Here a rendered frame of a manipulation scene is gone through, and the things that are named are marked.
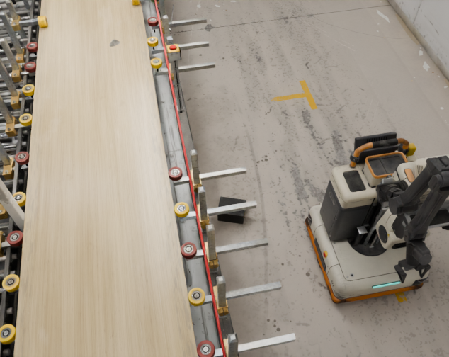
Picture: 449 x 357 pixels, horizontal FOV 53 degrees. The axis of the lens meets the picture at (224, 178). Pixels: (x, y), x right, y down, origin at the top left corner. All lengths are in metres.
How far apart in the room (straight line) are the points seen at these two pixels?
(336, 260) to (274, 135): 1.40
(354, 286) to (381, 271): 0.21
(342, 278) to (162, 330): 1.30
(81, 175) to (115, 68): 0.93
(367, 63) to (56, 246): 3.53
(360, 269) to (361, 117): 1.68
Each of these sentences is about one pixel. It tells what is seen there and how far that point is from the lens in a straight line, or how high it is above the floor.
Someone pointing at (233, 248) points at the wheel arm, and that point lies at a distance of 2.35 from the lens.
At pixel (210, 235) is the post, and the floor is 1.10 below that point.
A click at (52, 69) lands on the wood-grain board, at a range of 3.41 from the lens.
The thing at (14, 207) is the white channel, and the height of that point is 1.01.
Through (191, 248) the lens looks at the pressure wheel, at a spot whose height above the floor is 0.90.
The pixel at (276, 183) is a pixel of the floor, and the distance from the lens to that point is 3.64.
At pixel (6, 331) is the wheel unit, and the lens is 2.33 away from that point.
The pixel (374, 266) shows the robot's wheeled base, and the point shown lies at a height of 0.28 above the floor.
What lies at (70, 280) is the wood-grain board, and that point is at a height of 0.90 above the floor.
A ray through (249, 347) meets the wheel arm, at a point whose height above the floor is 0.82.
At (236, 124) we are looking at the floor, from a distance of 4.04.
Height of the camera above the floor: 2.92
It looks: 53 degrees down
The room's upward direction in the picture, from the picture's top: 1 degrees counter-clockwise
